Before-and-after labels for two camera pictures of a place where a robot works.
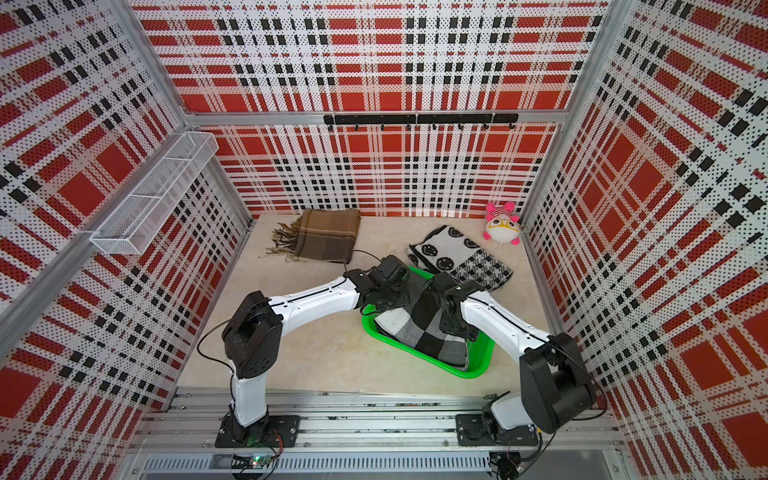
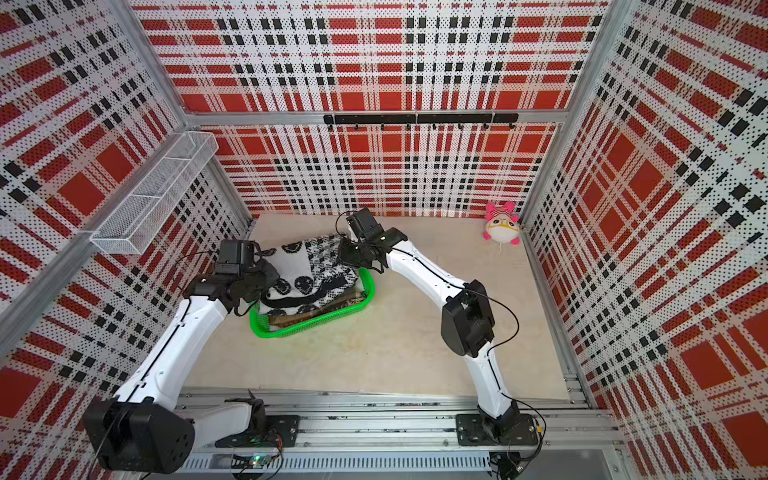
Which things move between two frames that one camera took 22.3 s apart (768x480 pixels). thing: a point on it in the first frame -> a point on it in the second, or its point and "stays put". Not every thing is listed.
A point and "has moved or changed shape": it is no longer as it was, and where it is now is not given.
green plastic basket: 479,349 has moved or changed shape
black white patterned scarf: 450,252 -> 310,272
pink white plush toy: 502,224 stays put
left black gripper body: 394,295 -> 259,279
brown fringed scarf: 322,234 has moved or changed shape
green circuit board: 254,461 stays put
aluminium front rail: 364,423 stays put
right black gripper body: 455,326 -> 355,252
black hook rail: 414,119 stays put
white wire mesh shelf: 187,157 stays put
